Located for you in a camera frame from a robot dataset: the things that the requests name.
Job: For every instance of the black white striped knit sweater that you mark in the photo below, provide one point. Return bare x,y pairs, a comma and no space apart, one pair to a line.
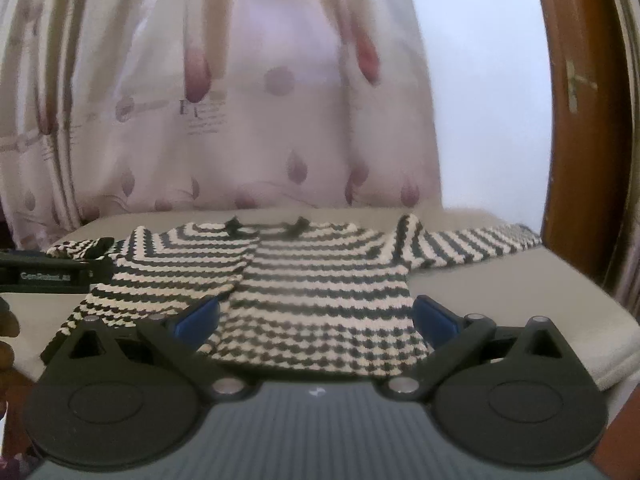
312,296

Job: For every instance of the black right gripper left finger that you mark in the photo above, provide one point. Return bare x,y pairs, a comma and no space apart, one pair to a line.
113,400

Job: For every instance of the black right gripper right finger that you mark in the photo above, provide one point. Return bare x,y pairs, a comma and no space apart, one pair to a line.
511,396

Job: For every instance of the pink floral curtain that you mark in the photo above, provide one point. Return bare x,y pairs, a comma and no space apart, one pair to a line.
121,106

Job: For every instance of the metal door hinge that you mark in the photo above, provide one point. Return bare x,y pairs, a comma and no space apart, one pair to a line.
574,80

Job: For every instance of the brown wooden door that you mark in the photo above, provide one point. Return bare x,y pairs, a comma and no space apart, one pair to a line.
591,151

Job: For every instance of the person's left hand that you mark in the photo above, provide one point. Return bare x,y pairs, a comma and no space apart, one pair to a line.
9,329

